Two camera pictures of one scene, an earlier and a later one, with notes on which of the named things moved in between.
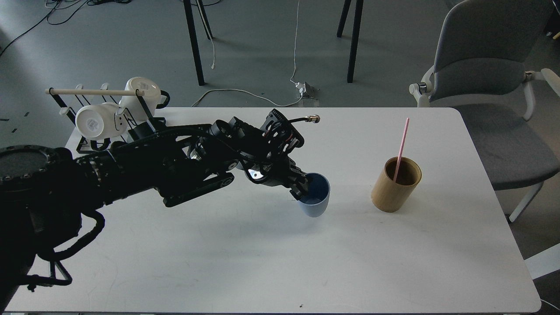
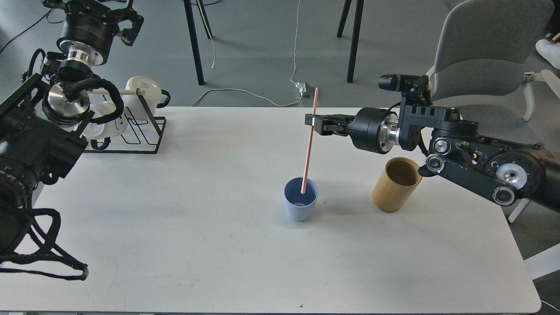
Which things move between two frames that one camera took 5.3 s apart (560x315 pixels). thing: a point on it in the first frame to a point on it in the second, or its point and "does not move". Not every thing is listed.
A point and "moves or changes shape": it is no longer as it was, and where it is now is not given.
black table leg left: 188,9 does not move
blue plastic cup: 314,202 moves or changes shape
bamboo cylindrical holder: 389,196 does not move
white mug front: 99,121 does not move
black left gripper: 278,169 to 88,31
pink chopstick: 401,150 to 309,148
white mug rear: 131,103 does not move
